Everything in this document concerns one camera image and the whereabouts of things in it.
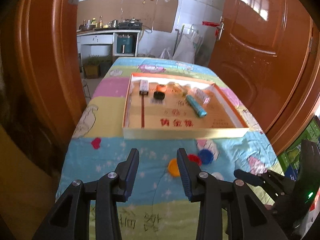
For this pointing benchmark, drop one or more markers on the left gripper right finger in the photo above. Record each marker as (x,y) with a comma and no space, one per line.
(188,173)

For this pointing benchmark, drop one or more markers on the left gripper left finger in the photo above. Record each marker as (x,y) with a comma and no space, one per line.
(127,171)

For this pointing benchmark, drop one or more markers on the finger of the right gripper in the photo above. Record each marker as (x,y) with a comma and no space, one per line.
(252,178)

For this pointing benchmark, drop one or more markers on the red bottle cap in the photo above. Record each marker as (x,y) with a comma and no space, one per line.
(195,159)

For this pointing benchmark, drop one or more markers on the plain orange bottle cap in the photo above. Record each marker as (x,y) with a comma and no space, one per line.
(173,168)

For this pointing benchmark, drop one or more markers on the blue bottle cap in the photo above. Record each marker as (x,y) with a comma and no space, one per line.
(206,156)

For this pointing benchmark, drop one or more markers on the teal rectangular box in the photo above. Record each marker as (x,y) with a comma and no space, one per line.
(198,109)

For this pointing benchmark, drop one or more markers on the floral transparent rectangular box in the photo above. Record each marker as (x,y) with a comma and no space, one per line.
(201,95)

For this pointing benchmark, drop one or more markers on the black bottle cap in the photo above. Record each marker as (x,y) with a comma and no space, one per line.
(157,95)

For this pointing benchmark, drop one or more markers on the white cartoon rectangular box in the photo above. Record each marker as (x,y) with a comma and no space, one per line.
(144,87)

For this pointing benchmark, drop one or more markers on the gold rectangular box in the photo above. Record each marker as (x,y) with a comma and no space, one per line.
(177,89)

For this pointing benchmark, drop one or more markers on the orange cap with label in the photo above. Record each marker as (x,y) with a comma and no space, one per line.
(161,88)

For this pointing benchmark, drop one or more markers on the green cardboard carton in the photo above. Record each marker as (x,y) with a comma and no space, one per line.
(289,159)

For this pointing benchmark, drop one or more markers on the colourful cartoon tablecloth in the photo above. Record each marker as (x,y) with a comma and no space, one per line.
(158,207)

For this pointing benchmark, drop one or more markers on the shallow orange-rimmed cardboard tray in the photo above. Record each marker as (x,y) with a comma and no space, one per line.
(173,118)

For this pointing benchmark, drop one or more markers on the round metal stool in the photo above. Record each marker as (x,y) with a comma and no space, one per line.
(85,88)

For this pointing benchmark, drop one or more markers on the potted green plant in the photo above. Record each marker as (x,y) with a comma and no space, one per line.
(91,65)

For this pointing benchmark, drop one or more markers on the teal air fryer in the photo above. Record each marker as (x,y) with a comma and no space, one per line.
(125,44)

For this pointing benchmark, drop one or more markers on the brown wooden door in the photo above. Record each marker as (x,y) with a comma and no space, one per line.
(261,53)

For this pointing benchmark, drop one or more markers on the white plastic sack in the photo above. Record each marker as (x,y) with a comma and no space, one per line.
(186,48)

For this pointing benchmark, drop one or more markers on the white kitchen counter cabinet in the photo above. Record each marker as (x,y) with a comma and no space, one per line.
(104,43)

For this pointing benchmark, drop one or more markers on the black gas stove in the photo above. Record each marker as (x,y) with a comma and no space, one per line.
(130,25)

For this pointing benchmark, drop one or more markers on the cardboard wall panel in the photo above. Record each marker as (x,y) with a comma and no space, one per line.
(158,15)

